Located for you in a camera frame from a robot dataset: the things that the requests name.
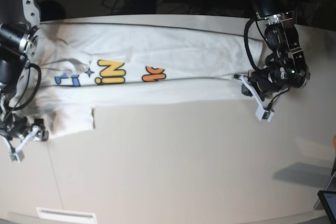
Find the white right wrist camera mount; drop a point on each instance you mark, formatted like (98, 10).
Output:
(16, 153)

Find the white printed T-shirt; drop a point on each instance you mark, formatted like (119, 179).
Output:
(88, 65)

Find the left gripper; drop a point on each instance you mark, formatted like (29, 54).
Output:
(265, 82)

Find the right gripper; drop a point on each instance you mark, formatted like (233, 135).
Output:
(17, 127)

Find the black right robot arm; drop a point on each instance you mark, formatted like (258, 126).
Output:
(19, 24)

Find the tablet screen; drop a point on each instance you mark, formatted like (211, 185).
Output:
(326, 202)

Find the white label on table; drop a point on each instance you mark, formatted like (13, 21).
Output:
(66, 216)

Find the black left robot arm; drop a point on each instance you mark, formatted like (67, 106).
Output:
(285, 67)

